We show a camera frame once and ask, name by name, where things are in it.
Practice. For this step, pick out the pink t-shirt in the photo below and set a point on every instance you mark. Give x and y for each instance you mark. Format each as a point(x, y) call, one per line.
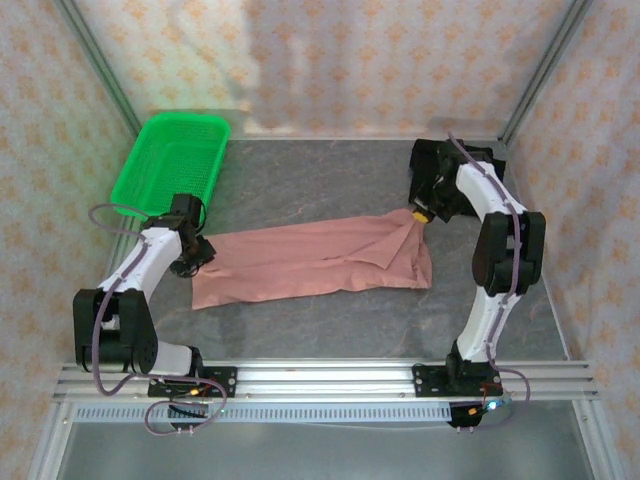
point(300, 260)

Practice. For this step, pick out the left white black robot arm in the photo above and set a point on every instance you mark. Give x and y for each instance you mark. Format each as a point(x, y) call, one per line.
point(145, 260)

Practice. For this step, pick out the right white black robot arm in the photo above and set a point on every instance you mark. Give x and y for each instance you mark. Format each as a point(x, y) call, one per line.
point(480, 195)

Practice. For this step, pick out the black folded t-shirt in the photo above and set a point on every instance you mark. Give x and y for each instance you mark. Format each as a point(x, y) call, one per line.
point(417, 180)

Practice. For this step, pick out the green plastic basket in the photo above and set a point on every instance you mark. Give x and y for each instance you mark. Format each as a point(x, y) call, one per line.
point(170, 160)

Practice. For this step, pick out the aluminium mounting beam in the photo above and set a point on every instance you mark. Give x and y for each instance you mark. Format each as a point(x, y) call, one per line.
point(325, 380)

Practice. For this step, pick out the small controller board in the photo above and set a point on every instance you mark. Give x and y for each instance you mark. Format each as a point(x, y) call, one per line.
point(492, 405)

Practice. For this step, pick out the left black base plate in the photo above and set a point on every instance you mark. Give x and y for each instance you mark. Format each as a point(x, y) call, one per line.
point(222, 380)

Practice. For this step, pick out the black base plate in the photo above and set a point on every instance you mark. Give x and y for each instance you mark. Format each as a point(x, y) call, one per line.
point(222, 380)
point(427, 382)

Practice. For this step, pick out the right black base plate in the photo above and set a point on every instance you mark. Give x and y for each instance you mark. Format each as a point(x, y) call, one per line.
point(427, 382)

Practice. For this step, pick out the aluminium frame post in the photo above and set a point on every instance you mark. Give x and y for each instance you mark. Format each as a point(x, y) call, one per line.
point(95, 60)
point(545, 65)

